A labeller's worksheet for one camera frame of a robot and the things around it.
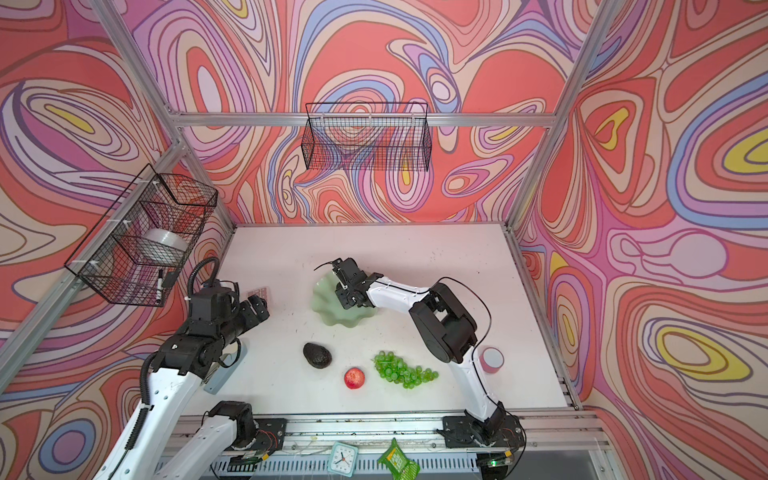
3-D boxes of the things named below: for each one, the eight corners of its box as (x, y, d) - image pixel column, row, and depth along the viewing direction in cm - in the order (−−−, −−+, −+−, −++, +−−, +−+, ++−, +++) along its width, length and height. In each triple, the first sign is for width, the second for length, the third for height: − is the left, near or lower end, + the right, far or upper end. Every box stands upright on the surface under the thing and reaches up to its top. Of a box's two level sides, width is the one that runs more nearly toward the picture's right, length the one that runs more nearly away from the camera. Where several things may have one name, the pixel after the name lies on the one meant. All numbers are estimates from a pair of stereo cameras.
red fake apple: (345, 389, 82) (343, 385, 79) (346, 372, 85) (345, 367, 82) (364, 389, 82) (363, 385, 79) (364, 372, 85) (364, 367, 82)
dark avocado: (301, 360, 87) (297, 354, 83) (310, 345, 90) (307, 339, 86) (325, 372, 85) (323, 367, 81) (334, 357, 87) (332, 351, 84)
